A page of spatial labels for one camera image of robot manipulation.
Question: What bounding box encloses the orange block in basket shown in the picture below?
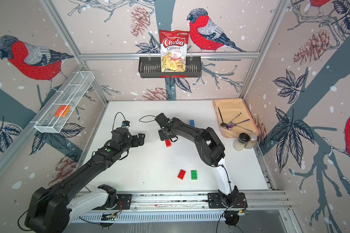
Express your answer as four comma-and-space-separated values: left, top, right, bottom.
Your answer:
54, 105, 71, 117

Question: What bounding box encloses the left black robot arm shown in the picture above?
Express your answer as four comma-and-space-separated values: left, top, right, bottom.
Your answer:
24, 127, 145, 233

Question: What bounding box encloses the red lego brick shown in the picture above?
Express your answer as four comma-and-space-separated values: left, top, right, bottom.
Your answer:
178, 170, 186, 180
165, 139, 171, 147

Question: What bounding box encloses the white wire basket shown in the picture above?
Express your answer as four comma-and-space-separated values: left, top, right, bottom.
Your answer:
35, 71, 95, 134

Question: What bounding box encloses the black lid shaker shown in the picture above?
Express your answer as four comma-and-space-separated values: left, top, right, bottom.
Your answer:
233, 133, 250, 151

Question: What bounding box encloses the spoon with patterned handle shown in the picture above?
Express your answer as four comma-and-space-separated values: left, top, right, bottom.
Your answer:
229, 113, 242, 124

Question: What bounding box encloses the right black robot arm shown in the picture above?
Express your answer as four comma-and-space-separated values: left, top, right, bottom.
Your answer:
155, 113, 239, 206

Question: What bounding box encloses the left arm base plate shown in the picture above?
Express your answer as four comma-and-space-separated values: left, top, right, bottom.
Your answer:
93, 194, 133, 211

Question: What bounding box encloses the black spoon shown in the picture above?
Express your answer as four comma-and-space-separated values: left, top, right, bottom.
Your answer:
218, 108, 228, 128

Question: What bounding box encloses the green lego brick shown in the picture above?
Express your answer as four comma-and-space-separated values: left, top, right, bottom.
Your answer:
191, 170, 197, 181

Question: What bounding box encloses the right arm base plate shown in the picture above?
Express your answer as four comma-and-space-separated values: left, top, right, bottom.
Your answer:
207, 193, 248, 209

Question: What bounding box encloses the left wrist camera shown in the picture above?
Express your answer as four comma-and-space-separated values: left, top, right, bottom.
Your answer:
121, 120, 131, 129

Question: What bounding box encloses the chuba cassava chips bag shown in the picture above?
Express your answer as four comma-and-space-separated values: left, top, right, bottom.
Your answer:
159, 30, 190, 72

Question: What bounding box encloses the silver lid shaker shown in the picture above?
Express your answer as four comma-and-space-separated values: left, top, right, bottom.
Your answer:
244, 134, 258, 149

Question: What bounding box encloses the black wall basket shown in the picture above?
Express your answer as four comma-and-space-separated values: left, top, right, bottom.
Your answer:
139, 56, 202, 78

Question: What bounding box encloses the yellow cloth mat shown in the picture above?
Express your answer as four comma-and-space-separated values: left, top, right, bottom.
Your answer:
213, 98, 260, 138

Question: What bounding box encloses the purple spoon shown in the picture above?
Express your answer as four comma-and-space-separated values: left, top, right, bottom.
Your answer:
226, 119, 250, 130

